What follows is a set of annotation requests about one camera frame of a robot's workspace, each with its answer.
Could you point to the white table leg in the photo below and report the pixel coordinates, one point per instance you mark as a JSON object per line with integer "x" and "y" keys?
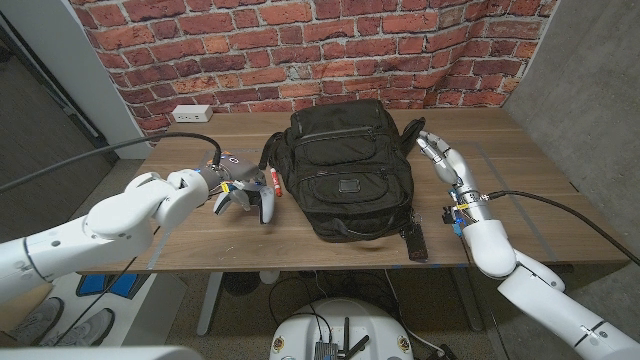
{"x": 207, "y": 305}

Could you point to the red marker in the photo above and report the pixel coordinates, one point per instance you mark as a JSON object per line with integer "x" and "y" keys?
{"x": 275, "y": 182}

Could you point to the white black game controller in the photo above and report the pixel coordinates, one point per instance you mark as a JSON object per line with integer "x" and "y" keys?
{"x": 267, "y": 202}

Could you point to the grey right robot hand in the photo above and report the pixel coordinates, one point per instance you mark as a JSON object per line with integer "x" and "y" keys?
{"x": 452, "y": 165}

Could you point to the grey sneaker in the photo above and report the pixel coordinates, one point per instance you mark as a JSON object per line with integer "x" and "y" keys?
{"x": 85, "y": 330}
{"x": 35, "y": 320}

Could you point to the brick print backdrop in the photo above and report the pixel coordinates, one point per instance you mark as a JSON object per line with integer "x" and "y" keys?
{"x": 300, "y": 50}

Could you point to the black round floor base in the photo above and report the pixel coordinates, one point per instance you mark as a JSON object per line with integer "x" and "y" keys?
{"x": 240, "y": 282}

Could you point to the blue foot pedal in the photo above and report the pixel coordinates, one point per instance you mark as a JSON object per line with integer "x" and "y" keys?
{"x": 120, "y": 284}

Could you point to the black backpack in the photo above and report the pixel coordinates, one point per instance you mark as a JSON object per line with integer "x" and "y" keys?
{"x": 345, "y": 170}

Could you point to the grey tape strip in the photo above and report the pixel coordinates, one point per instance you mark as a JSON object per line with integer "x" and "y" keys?
{"x": 505, "y": 185}
{"x": 157, "y": 252}

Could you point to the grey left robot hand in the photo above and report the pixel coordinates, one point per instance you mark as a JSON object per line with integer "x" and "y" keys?
{"x": 240, "y": 167}

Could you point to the white power strip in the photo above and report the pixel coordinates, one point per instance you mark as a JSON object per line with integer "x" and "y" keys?
{"x": 192, "y": 113}

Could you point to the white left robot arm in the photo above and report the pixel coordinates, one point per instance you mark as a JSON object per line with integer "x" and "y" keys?
{"x": 115, "y": 225}

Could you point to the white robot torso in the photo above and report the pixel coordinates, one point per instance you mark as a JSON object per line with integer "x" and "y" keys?
{"x": 300, "y": 330}

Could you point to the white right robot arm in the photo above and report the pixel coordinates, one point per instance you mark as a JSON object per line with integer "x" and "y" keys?
{"x": 500, "y": 245}

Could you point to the white floor platform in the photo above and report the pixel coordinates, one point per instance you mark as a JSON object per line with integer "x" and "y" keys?
{"x": 160, "y": 305}

